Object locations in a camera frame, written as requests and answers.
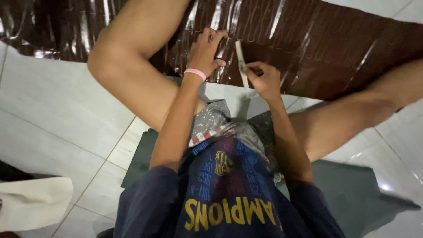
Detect pink wristband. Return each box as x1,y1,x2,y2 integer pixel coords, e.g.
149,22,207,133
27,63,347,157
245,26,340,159
184,68,207,82

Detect person's right hand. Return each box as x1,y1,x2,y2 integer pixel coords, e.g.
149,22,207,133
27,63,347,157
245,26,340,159
243,61,282,101

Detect person's left hand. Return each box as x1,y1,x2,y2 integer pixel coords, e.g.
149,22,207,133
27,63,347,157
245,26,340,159
184,28,229,80

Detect person's left leg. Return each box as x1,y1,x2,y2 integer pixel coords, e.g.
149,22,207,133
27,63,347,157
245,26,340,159
87,0,208,133

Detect dark green floor mat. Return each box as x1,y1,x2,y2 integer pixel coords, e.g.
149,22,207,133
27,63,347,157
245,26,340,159
121,128,422,238

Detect person's right leg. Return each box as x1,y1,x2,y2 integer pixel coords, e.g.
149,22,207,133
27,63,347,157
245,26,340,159
289,59,423,163

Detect person's leg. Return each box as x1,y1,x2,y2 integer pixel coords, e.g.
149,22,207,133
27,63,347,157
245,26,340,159
289,59,423,163
87,0,208,133

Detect white folded cloth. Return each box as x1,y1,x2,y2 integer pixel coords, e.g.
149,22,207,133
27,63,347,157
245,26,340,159
0,177,74,232

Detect navy printed t-shirt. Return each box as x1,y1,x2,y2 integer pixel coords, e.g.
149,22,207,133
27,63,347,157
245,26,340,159
112,137,346,238

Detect glossy brown textured sheet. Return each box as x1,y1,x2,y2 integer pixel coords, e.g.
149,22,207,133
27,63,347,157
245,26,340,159
0,0,423,102

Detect grey speckled shorts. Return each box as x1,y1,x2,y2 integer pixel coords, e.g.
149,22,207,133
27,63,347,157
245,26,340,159
188,99,282,184

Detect white narrow strip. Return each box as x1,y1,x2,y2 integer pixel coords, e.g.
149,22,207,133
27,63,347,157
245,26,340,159
235,40,249,89

